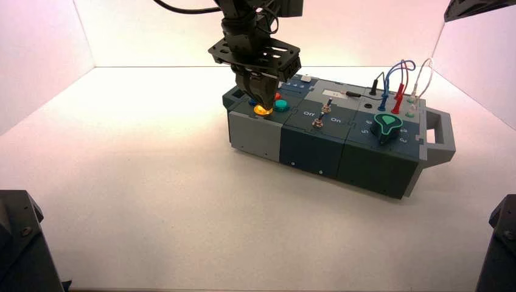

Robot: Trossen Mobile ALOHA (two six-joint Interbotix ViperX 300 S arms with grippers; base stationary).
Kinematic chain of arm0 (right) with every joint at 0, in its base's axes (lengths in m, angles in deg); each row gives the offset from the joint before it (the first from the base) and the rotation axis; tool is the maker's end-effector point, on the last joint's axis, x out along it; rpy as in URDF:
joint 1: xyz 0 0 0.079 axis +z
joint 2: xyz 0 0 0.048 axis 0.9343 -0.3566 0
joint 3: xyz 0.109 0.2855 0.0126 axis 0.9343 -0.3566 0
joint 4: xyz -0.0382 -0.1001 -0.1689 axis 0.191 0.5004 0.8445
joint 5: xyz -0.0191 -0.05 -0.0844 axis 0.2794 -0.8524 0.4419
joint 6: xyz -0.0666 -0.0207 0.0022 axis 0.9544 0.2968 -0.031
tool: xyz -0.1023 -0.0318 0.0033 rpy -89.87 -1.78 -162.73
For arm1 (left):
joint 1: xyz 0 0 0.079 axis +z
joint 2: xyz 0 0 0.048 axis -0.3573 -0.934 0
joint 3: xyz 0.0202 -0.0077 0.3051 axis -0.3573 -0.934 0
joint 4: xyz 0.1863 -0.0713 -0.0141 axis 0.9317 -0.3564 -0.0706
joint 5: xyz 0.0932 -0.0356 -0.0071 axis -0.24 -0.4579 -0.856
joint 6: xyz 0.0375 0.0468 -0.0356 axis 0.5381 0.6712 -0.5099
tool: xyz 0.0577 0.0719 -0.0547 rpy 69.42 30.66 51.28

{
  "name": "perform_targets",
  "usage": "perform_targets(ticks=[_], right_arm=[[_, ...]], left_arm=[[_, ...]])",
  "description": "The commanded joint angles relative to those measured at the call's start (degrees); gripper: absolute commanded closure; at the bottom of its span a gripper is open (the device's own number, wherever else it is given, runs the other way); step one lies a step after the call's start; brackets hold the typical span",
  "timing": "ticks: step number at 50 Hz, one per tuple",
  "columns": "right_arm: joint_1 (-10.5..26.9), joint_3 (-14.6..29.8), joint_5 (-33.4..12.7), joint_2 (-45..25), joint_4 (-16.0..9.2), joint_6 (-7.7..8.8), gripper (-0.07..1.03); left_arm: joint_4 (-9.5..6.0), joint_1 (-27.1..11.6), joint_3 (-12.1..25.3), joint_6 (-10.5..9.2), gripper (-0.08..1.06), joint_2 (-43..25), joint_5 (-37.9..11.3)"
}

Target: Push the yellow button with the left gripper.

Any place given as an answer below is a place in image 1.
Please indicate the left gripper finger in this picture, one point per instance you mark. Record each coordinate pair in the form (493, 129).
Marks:
(249, 88)
(268, 92)

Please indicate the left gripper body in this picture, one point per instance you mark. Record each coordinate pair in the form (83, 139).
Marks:
(244, 36)

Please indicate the yellow push button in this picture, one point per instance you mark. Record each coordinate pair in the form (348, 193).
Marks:
(263, 110)

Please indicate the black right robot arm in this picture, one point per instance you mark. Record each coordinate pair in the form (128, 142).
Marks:
(475, 6)

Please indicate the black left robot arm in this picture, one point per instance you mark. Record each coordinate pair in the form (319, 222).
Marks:
(242, 7)

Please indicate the green push button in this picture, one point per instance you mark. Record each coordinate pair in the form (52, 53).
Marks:
(281, 105)

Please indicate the white slider knob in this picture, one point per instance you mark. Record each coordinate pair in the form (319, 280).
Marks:
(306, 78)

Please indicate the blue grey task box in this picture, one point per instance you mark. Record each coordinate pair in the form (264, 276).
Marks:
(314, 137)

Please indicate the white display label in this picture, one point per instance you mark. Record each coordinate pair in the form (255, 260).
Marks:
(334, 93)

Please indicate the green rimmed rotary knob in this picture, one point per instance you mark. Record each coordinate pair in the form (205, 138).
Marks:
(387, 128)

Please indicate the black metal stand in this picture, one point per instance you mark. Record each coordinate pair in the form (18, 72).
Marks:
(500, 250)
(24, 250)

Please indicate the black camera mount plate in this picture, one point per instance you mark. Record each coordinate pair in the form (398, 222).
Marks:
(225, 50)

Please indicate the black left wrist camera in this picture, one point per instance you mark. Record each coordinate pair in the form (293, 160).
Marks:
(291, 68)

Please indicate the metal toggle switch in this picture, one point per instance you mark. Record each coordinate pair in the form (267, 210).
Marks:
(327, 105)
(319, 120)

